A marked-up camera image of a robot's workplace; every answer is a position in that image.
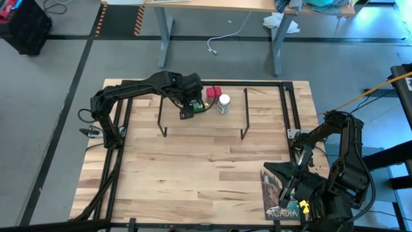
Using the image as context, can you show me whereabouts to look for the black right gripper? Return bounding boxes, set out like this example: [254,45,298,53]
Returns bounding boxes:
[263,144,326,209]

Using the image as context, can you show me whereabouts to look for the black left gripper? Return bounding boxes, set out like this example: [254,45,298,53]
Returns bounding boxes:
[175,86,207,121]

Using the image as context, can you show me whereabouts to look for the dark green spice box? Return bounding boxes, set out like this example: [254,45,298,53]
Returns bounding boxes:
[188,99,206,114]

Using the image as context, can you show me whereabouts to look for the red patterned spice tin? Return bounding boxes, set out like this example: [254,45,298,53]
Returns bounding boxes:
[205,86,223,104]

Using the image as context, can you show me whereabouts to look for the bagel sesame seasoning jar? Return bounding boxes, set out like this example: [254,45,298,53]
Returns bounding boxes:
[216,93,232,115]

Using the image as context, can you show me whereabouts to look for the wooden shelf black metal legs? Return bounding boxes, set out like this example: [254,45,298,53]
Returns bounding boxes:
[156,84,250,140]

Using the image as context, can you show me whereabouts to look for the Acadia postcard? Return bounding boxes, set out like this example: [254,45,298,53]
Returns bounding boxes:
[259,170,303,222]

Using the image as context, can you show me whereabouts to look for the orange black hazard tape strip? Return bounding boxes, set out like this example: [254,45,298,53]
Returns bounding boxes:
[134,5,147,37]
[95,3,109,37]

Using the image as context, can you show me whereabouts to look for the black metal side stand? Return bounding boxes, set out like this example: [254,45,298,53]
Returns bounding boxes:
[362,63,412,232]

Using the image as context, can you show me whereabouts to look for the white crumpled cloth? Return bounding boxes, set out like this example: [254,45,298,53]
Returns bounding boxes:
[263,12,301,35]

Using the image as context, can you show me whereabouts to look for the white paper sheet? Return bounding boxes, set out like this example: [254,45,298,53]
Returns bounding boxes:
[106,0,147,6]

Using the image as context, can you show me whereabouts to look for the blue grey cloth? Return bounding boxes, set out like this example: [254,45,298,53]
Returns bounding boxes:
[310,5,344,15]

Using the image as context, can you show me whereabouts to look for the teal cloth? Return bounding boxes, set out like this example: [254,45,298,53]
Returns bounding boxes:
[307,0,335,7]

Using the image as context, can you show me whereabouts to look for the black plastic crate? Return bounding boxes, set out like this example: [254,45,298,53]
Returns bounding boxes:
[0,0,54,56]

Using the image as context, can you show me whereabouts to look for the red plastic object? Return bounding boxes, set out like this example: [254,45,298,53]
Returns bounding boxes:
[0,0,17,23]

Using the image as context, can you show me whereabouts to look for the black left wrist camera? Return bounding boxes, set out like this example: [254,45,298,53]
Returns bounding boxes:
[182,73,204,93]

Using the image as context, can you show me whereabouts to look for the black aluminium table frame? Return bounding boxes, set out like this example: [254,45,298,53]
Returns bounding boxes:
[69,79,323,232]

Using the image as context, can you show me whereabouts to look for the white cable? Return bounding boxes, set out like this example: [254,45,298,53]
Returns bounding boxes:
[207,11,253,55]

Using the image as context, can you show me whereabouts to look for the yellow cable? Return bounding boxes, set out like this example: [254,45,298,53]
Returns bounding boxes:
[317,71,412,116]

